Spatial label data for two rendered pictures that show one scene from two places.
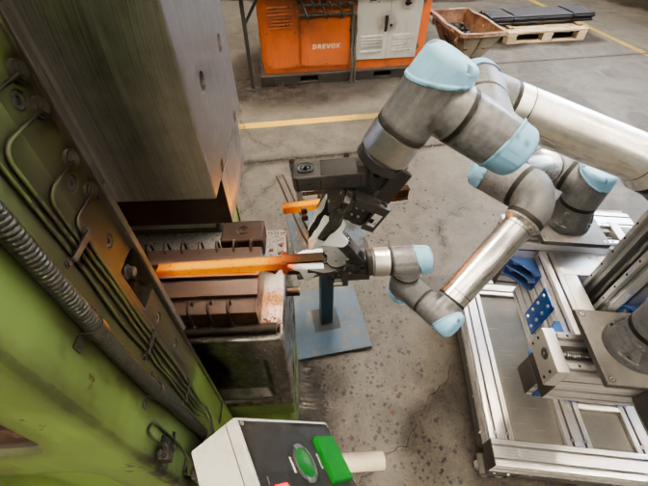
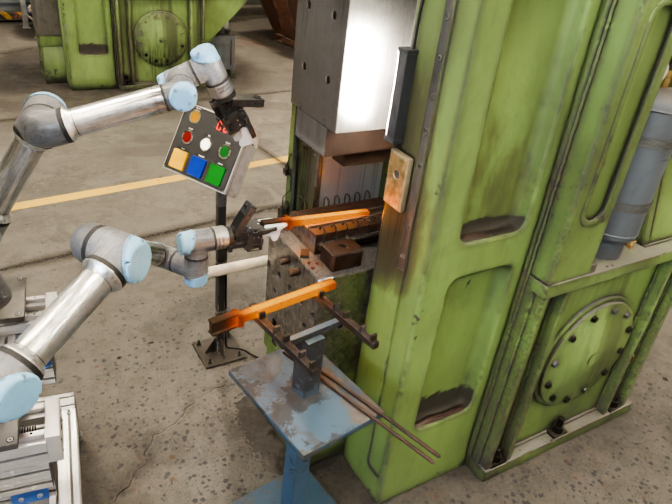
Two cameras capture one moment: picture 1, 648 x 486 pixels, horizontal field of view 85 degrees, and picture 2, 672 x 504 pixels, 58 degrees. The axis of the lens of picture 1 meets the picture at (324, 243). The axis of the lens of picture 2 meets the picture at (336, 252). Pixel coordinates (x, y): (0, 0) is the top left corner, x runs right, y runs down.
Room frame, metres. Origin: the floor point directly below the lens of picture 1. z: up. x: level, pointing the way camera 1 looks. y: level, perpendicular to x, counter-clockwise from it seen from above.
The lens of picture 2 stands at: (2.21, -0.68, 1.99)
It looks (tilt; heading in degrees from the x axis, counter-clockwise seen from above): 31 degrees down; 149
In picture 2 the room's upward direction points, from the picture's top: 7 degrees clockwise
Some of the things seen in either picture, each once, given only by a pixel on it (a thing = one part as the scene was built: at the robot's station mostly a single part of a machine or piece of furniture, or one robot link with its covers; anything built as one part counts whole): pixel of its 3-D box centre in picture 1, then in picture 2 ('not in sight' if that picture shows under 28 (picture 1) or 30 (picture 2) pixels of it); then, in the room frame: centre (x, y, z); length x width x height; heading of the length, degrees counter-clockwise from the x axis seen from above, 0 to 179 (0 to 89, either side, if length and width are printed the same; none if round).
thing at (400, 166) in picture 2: not in sight; (397, 180); (0.86, 0.31, 1.27); 0.09 x 0.02 x 0.17; 3
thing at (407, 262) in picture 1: (409, 260); (196, 242); (0.60, -0.22, 1.00); 0.11 x 0.08 x 0.09; 93
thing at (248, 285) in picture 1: (177, 286); (352, 221); (0.54, 0.37, 0.96); 0.42 x 0.20 x 0.09; 93
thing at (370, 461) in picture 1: (302, 465); (237, 266); (0.21, 0.06, 0.62); 0.44 x 0.05 x 0.05; 93
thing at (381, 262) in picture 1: (378, 260); (220, 237); (0.60, -0.14, 1.00); 0.08 x 0.05 x 0.08; 3
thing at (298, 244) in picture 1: (326, 233); (304, 392); (1.02, -0.01, 0.67); 0.40 x 0.30 x 0.02; 11
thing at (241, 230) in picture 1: (244, 237); (341, 254); (0.73, 0.23, 0.95); 0.12 x 0.08 x 0.06; 93
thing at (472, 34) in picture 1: (460, 40); not in sight; (4.73, -1.65, 0.23); 1.01 x 0.59 x 0.46; 9
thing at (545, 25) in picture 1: (533, 21); not in sight; (5.82, -3.02, 0.14); 1.58 x 0.80 x 0.29; 99
